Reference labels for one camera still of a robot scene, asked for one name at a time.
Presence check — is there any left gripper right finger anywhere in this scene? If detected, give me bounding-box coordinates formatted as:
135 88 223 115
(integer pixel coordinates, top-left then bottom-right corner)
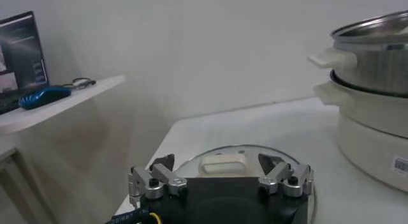
257 153 316 198

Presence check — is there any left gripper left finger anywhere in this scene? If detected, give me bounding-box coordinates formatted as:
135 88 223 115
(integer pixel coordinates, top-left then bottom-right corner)
127 153 189 209

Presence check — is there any glass lid with cream handle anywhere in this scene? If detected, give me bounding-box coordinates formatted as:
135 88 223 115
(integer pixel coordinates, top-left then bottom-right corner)
173 144 318 224

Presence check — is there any stainless steel steamer basket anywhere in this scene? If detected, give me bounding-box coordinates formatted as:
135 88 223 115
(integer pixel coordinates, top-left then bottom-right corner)
307 9 408 97

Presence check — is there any white electric cooker base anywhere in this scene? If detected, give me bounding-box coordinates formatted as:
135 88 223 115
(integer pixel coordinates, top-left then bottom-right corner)
312 70 408 193

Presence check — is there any white side table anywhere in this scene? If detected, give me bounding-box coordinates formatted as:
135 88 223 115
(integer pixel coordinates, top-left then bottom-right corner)
0 74 127 224

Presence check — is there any blue computer mouse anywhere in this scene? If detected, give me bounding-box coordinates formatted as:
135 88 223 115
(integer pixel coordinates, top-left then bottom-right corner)
18 85 72 111

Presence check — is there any black laptop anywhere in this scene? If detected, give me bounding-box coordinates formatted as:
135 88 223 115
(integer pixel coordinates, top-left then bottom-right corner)
0 10 50 116

